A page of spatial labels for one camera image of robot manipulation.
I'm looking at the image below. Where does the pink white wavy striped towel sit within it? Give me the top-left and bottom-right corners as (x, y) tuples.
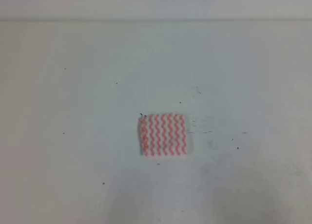
(137, 112), (194, 160)

